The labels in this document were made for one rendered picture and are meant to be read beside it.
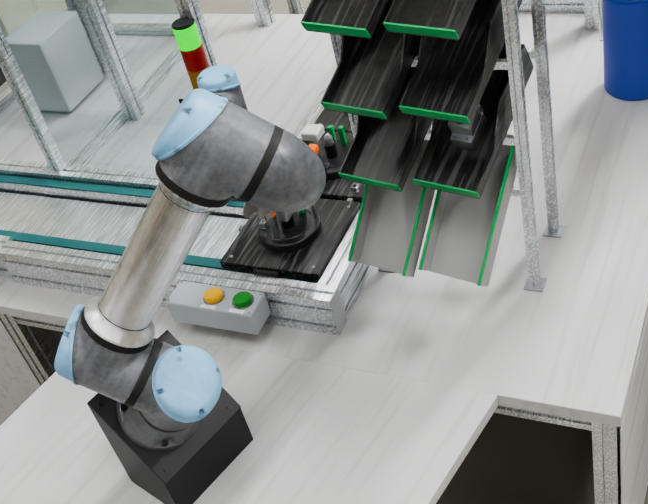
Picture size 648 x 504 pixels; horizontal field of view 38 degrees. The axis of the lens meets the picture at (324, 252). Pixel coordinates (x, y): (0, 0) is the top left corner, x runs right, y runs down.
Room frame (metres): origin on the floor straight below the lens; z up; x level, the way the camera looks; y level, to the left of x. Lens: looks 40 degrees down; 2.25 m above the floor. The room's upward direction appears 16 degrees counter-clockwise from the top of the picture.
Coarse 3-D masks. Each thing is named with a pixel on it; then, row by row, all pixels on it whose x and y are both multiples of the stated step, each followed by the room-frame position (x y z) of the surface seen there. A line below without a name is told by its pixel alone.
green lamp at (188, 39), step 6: (174, 30) 1.84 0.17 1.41; (180, 30) 1.83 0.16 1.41; (186, 30) 1.82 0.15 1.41; (192, 30) 1.83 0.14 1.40; (180, 36) 1.83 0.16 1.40; (186, 36) 1.82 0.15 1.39; (192, 36) 1.83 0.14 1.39; (198, 36) 1.84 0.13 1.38; (180, 42) 1.83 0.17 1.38; (186, 42) 1.82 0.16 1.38; (192, 42) 1.82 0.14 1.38; (198, 42) 1.83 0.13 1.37; (180, 48) 1.83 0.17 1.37; (186, 48) 1.82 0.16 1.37; (192, 48) 1.82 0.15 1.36
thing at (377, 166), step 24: (408, 72) 1.61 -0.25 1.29; (360, 120) 1.54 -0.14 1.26; (384, 120) 1.55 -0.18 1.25; (408, 120) 1.52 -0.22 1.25; (360, 144) 1.53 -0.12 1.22; (384, 144) 1.50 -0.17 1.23; (408, 144) 1.47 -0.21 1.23; (360, 168) 1.48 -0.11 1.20; (384, 168) 1.45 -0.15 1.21; (408, 168) 1.42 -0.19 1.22
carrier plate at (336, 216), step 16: (320, 208) 1.70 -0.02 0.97; (336, 208) 1.68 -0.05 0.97; (352, 208) 1.66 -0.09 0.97; (256, 224) 1.70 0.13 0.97; (336, 224) 1.62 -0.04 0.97; (240, 240) 1.66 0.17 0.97; (256, 240) 1.65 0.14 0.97; (320, 240) 1.59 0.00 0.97; (336, 240) 1.57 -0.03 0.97; (224, 256) 1.62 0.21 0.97; (240, 256) 1.61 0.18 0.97; (256, 256) 1.59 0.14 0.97; (272, 256) 1.58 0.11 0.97; (288, 256) 1.56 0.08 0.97; (304, 256) 1.55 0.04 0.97; (320, 256) 1.53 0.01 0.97; (288, 272) 1.52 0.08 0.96; (304, 272) 1.50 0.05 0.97; (320, 272) 1.49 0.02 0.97
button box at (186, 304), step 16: (176, 288) 1.57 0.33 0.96; (192, 288) 1.56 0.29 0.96; (208, 288) 1.54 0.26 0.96; (224, 288) 1.53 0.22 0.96; (176, 304) 1.53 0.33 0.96; (192, 304) 1.51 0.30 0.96; (208, 304) 1.49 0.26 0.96; (224, 304) 1.48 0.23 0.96; (256, 304) 1.45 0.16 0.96; (176, 320) 1.54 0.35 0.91; (192, 320) 1.51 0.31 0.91; (208, 320) 1.49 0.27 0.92; (224, 320) 1.46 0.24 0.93; (240, 320) 1.44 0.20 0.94; (256, 320) 1.44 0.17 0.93
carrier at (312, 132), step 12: (312, 132) 1.98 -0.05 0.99; (324, 132) 1.99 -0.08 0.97; (336, 132) 1.98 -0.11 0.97; (324, 144) 1.86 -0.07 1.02; (336, 144) 1.90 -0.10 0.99; (348, 144) 1.89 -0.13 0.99; (324, 156) 1.86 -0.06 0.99; (336, 156) 1.85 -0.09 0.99; (336, 168) 1.80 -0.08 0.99; (336, 180) 1.78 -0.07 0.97; (348, 180) 1.77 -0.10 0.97; (324, 192) 1.75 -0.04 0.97; (336, 192) 1.74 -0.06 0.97; (348, 192) 1.73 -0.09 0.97; (360, 192) 1.71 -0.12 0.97
